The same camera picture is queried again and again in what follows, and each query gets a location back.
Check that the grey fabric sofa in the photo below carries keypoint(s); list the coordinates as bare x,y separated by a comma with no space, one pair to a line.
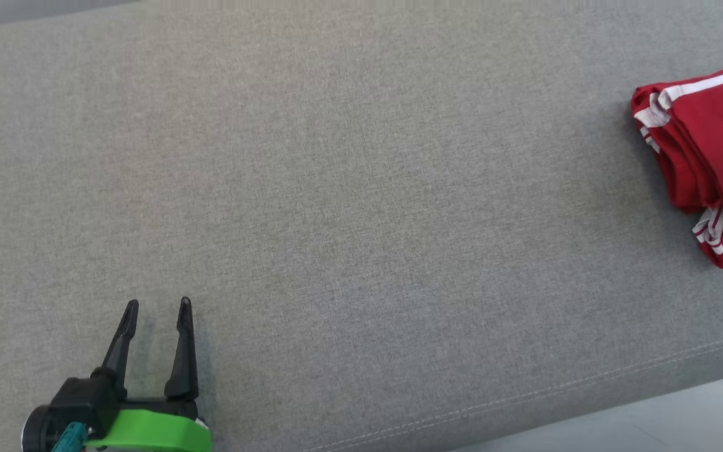
336,188

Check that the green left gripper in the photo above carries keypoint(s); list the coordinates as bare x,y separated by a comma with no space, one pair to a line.
160,433

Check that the plain red white-trimmed garment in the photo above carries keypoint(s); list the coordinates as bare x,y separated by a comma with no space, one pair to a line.
706,138

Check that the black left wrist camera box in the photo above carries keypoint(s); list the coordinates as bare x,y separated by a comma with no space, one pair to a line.
85,402

